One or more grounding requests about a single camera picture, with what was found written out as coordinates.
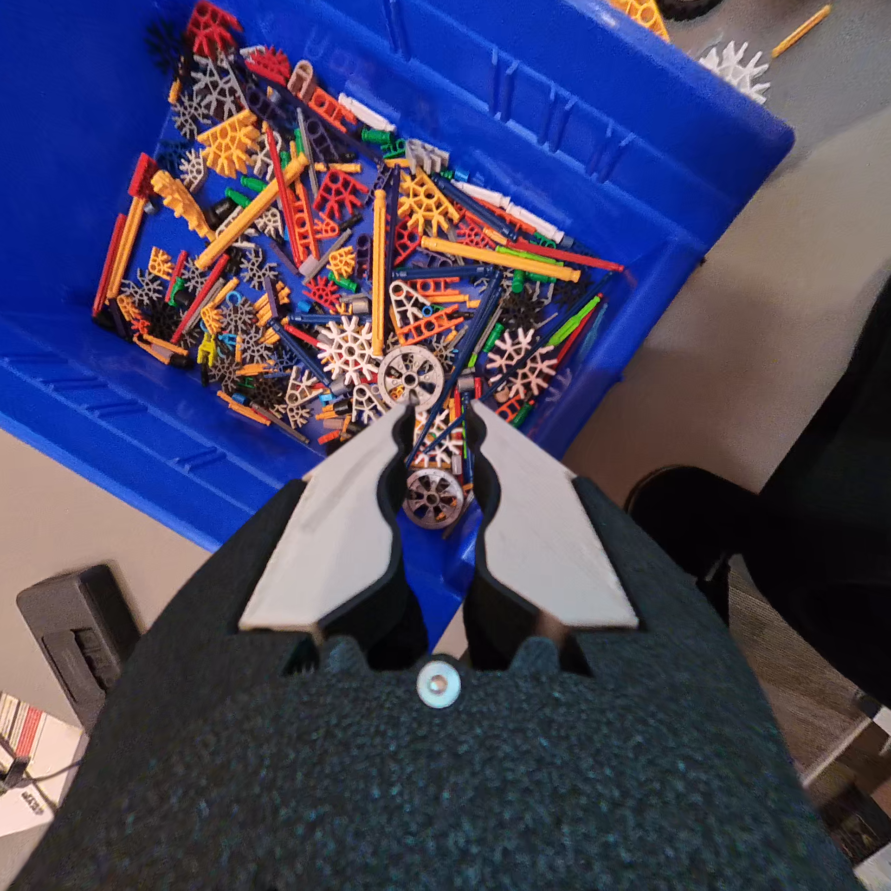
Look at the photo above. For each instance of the pile of colourful toy pieces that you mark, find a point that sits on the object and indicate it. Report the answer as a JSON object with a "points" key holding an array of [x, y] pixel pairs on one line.
{"points": [[278, 243]]}

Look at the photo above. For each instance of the yellow fan toy connector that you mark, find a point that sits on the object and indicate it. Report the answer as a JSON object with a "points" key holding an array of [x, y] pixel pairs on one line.
{"points": [[640, 17]]}

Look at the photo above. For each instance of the grey spoked toy wheel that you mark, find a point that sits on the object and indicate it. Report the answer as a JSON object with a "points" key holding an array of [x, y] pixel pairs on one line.
{"points": [[431, 498]]}

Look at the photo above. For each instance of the white snowflake toy connector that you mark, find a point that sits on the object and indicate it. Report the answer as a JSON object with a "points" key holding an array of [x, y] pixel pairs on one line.
{"points": [[734, 69]]}

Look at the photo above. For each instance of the orange short toy rod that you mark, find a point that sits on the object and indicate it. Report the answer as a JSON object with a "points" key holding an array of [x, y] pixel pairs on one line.
{"points": [[800, 31]]}

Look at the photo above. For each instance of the blue plastic bin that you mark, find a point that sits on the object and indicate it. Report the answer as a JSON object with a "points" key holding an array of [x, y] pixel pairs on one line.
{"points": [[69, 174]]}

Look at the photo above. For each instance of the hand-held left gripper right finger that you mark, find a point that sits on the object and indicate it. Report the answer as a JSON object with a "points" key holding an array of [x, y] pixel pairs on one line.
{"points": [[550, 550]]}

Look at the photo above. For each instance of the white printed leaflet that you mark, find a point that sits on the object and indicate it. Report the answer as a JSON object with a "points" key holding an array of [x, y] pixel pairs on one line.
{"points": [[42, 766]]}

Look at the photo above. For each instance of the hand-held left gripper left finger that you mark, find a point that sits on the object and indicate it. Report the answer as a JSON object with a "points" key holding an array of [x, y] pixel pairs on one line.
{"points": [[327, 550]]}

